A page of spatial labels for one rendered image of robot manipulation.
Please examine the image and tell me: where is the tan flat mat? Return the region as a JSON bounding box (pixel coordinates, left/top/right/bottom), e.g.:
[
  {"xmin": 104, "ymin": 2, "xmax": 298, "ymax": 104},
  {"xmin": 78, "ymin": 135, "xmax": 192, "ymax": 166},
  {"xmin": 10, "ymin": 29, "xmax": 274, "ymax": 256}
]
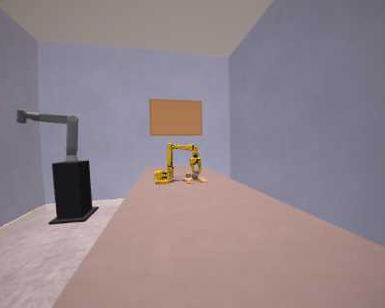
[{"xmin": 184, "ymin": 177, "xmax": 208, "ymax": 184}]

